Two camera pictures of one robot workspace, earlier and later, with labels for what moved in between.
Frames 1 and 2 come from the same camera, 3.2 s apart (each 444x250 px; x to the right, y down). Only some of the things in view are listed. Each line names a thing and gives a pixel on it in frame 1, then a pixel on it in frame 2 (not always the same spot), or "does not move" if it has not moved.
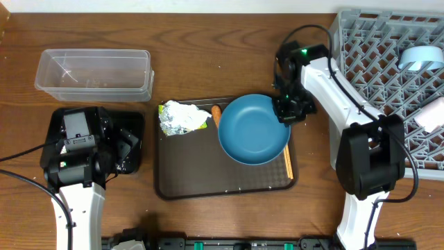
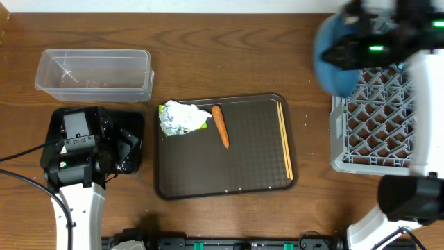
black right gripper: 287,117 → 349,46
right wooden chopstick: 288,162 does not move
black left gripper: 125,145 does not move
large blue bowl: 251,131 → 338,81
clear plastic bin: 95,75 does not move
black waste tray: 132,121 does not move
